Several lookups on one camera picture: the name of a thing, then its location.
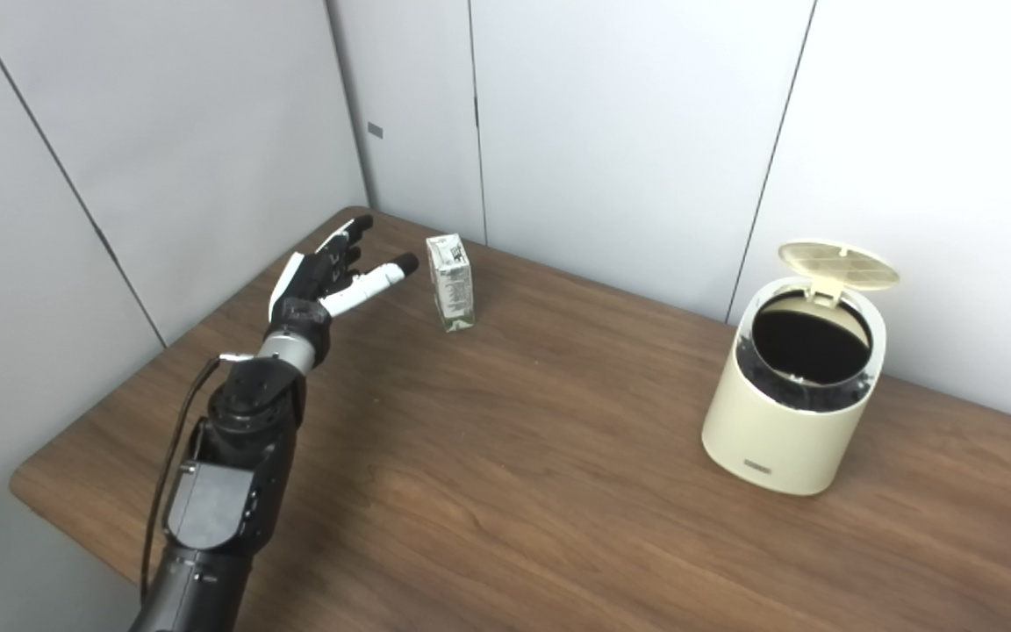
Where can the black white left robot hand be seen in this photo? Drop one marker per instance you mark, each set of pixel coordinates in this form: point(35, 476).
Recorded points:
point(308, 285)

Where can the white green milk carton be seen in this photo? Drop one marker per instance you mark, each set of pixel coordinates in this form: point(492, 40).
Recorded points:
point(453, 290)

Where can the cream-colored round bin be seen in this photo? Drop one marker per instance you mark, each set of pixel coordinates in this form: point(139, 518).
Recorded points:
point(777, 439)

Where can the cream round bin lid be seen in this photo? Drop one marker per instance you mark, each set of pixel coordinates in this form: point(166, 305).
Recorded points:
point(839, 266)

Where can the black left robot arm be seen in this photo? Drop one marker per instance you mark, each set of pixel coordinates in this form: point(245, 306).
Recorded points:
point(233, 474)

